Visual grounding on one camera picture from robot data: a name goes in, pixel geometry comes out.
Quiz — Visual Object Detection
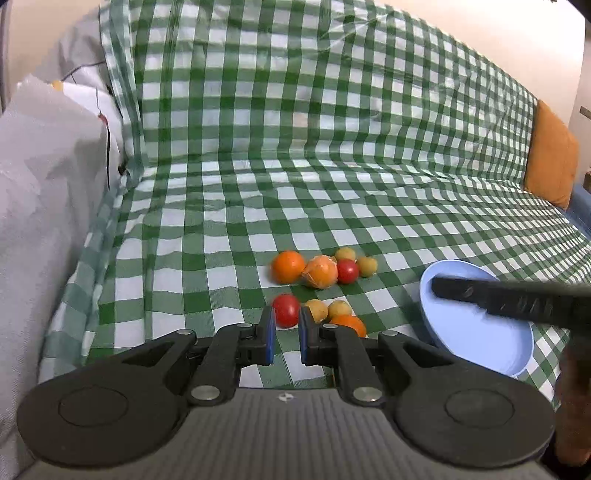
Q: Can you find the orange fruit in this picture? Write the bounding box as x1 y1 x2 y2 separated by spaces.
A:
329 315 368 338
270 251 305 284

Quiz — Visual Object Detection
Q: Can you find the light blue plate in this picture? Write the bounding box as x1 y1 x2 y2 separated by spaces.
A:
420 260 534 377

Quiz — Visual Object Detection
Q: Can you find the orange cushion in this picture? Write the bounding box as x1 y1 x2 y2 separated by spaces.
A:
524 100 579 210

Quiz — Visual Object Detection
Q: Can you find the orange fruit behind finger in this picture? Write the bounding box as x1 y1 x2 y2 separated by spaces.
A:
329 315 368 338

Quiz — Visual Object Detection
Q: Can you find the yellow small fruit near right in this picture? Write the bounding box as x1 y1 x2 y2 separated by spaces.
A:
328 300 353 319

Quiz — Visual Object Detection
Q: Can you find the yellow small fruit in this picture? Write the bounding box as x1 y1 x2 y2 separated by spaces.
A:
356 257 378 278
334 247 356 261
305 299 329 324
328 300 353 319

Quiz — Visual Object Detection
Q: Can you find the yellow small fruit near left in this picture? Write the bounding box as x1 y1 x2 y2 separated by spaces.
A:
305 299 329 324

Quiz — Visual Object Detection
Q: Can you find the red tomato near gripper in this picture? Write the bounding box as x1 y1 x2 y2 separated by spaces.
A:
273 294 301 329

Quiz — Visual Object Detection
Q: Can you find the red tomato far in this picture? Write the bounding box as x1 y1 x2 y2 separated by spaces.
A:
337 259 360 285

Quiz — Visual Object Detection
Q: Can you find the yellow small fruit top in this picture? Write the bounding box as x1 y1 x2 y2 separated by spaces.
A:
334 247 356 261

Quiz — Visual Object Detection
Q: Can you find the plastic wrapped orange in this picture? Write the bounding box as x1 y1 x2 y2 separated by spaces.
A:
301 255 338 290

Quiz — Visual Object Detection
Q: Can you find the grey sofa armrest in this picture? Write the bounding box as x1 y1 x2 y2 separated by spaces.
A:
1 76 117 479

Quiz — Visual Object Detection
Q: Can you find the green white checkered cloth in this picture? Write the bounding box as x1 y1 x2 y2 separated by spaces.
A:
39 1 590 381

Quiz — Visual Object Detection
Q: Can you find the white patterned pillow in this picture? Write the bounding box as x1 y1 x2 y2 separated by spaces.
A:
50 81 123 188

